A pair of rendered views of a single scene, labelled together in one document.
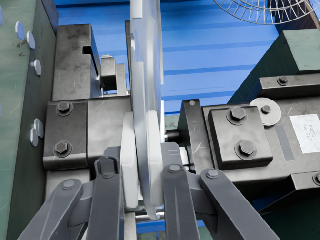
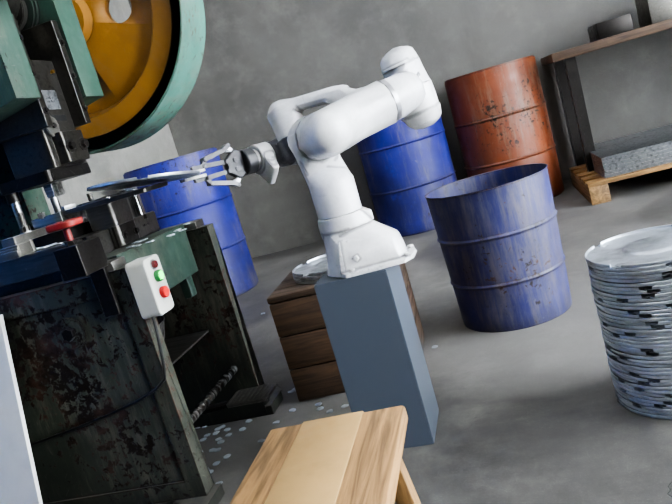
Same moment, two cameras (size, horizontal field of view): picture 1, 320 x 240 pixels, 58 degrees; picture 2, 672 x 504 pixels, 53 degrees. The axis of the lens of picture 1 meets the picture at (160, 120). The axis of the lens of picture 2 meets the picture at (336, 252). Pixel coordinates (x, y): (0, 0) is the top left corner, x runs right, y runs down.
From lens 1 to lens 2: 1.91 m
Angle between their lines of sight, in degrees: 104
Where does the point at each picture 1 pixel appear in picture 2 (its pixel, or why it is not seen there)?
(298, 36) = (17, 87)
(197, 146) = (72, 172)
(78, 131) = (128, 225)
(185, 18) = not seen: outside the picture
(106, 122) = (122, 212)
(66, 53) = not seen: hidden behind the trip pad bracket
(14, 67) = (144, 248)
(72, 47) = not seen: hidden behind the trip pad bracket
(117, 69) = (20, 241)
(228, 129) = (77, 152)
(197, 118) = (59, 171)
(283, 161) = (67, 122)
